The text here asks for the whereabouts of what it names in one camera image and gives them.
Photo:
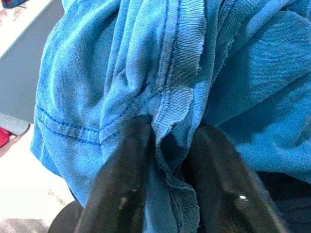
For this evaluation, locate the blue t-shirt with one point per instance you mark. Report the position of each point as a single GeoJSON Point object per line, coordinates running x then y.
{"type": "Point", "coordinates": [97, 60]}

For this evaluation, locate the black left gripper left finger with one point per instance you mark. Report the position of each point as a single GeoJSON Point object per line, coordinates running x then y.
{"type": "Point", "coordinates": [116, 194]}

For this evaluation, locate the white folding table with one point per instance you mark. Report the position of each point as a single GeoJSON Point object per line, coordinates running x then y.
{"type": "Point", "coordinates": [19, 72]}

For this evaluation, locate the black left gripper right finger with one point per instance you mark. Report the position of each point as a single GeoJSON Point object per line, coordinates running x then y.
{"type": "Point", "coordinates": [223, 189]}

